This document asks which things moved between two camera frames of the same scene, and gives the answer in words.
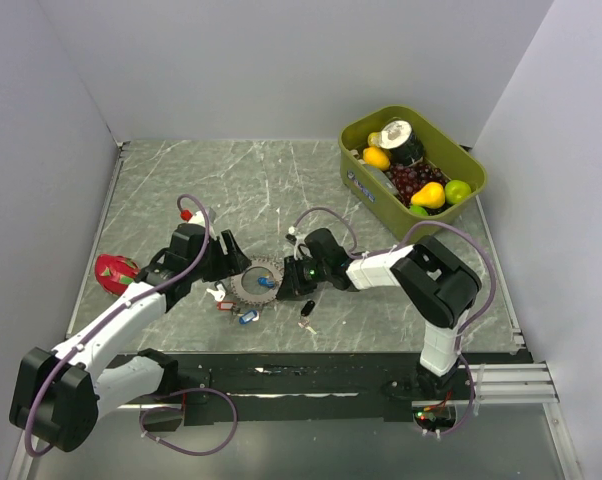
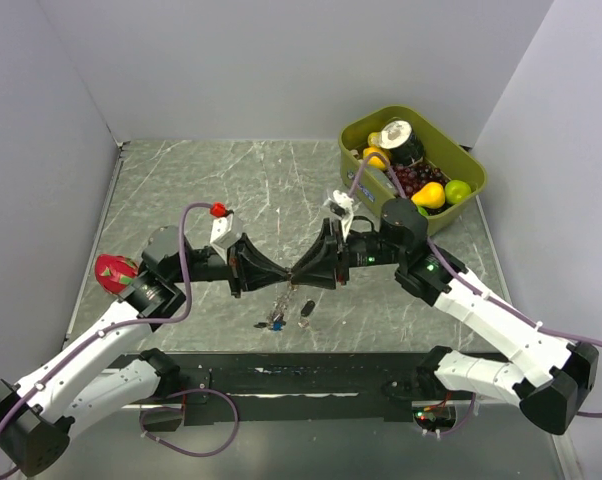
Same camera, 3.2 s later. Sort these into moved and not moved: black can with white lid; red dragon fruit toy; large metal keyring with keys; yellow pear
Moved: large metal keyring with keys
Not moved: red dragon fruit toy; black can with white lid; yellow pear
